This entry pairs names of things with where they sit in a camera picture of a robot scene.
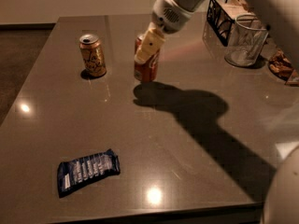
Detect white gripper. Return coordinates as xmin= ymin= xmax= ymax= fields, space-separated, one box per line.
xmin=135 ymin=0 xmax=193 ymax=64

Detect red coke can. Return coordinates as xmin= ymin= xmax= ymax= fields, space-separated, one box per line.
xmin=134 ymin=34 xmax=160 ymax=83

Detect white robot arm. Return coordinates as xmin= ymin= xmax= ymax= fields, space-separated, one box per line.
xmin=135 ymin=0 xmax=299 ymax=69

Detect orange gold soda can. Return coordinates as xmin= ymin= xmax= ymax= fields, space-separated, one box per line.
xmin=79 ymin=34 xmax=107 ymax=77

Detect blue snack bag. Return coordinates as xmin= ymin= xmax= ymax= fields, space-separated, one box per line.
xmin=57 ymin=149 xmax=121 ymax=198

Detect black wire basket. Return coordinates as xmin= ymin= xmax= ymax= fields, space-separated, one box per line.
xmin=206 ymin=0 xmax=252 ymax=46

